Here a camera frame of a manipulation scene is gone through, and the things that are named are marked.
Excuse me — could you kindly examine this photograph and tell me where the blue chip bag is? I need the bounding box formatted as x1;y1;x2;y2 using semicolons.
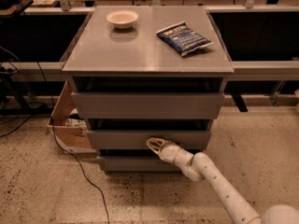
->
156;21;213;57

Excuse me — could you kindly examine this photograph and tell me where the cardboard box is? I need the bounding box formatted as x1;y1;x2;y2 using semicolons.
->
47;81;95;153

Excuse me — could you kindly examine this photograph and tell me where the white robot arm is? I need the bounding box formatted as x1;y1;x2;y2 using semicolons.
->
147;138;299;224

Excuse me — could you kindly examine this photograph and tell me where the black floor cable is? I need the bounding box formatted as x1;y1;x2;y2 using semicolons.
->
0;45;110;224

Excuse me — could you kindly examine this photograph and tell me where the white bowl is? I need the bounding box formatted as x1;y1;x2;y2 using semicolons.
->
106;10;138;30

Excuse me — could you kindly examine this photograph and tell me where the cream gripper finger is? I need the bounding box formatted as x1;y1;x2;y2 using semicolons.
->
147;137;170;147
147;143;163;155

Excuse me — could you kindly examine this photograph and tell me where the grey drawer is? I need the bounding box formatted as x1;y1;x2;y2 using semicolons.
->
71;92;224;119
87;119;211;150
97;149;179;173

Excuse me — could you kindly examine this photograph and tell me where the grey metal rail frame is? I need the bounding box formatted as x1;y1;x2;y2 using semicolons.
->
12;5;299;82

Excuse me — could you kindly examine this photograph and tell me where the grey top drawer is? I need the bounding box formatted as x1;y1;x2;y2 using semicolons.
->
71;92;224;119

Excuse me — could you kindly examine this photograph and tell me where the grey bottom drawer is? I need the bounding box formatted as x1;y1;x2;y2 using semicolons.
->
97;149;179;173

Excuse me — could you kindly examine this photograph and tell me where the grey drawer cabinet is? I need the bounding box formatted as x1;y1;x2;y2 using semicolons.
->
61;5;235;173

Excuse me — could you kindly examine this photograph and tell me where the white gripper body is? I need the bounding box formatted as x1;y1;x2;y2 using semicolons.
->
159;144;189;166

